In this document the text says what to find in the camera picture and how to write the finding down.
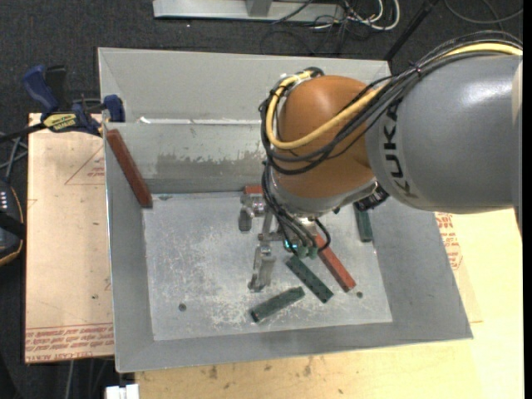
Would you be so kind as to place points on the grey metal bin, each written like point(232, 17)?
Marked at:
point(199, 264)

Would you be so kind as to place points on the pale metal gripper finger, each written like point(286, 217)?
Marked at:
point(247, 219)
point(262, 270)

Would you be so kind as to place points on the red-brown flat block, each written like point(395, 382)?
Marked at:
point(252, 190)
point(338, 268)
point(129, 168)

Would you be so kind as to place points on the brown cardboard board, red print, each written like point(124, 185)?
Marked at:
point(66, 239)

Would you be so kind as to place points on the dark green flat block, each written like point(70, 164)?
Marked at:
point(311, 281)
point(276, 304)
point(364, 225)

